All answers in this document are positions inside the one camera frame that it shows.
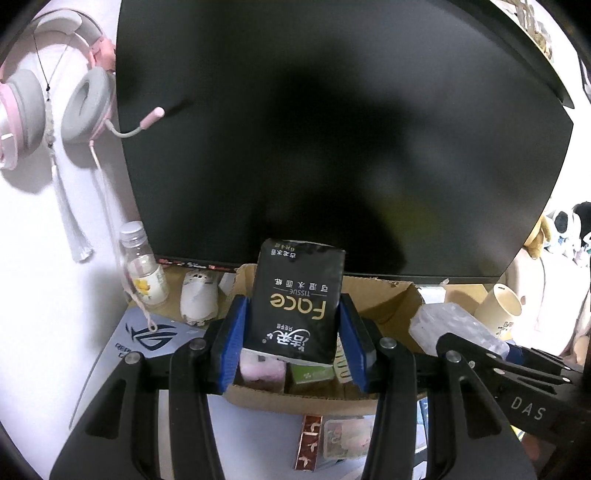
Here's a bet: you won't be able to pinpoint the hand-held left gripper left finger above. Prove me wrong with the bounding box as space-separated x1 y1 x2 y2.
48 294 250 480

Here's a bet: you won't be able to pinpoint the clear packet of floss picks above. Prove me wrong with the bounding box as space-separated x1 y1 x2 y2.
409 304 509 357

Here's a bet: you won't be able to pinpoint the tan plush toy grey head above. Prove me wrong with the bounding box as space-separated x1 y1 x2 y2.
524 216 553 258

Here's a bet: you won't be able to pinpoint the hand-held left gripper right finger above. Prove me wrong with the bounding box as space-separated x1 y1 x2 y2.
338 294 528 480

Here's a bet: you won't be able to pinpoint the printed blue desk mat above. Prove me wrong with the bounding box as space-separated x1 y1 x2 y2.
69 305 462 480

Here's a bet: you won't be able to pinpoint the clear snack packet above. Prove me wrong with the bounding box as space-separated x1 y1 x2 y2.
321 418 375 460

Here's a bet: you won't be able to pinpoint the black computer monitor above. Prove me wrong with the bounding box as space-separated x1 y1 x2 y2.
115 0 575 285

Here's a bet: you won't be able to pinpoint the cream hair claw clip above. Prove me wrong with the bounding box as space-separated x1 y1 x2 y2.
335 335 354 384

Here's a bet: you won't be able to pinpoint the black and white plush toy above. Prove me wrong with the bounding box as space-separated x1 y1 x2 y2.
551 202 591 267

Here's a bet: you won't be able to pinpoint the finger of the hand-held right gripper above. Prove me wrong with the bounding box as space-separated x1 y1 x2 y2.
437 332 565 393
507 346 584 376

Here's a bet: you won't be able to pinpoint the cream paper cup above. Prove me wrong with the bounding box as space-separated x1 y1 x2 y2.
475 283 527 340

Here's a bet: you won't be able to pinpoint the pink cartoon case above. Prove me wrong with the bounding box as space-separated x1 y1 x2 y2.
239 349 287 393

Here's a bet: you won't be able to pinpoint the white and green small box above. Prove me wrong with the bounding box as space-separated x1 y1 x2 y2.
288 362 336 385

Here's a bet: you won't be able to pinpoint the clear plastic bottle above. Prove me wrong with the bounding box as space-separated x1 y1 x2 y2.
119 220 171 308

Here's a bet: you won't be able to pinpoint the pink sofa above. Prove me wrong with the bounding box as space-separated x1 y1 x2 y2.
505 249 591 366

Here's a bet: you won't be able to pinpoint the white hanging tassel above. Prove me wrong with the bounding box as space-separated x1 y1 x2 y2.
32 34 96 264

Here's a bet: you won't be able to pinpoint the black tissue pack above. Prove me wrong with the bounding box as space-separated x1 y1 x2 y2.
242 237 346 366

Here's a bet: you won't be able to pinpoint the pink cat-ear headphones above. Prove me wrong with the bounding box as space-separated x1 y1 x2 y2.
0 7 166 171

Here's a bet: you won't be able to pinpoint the brown cardboard box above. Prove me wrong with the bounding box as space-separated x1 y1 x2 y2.
222 263 426 419

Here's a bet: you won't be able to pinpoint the red-brown narrow box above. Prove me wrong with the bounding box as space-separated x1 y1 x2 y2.
293 414 324 472

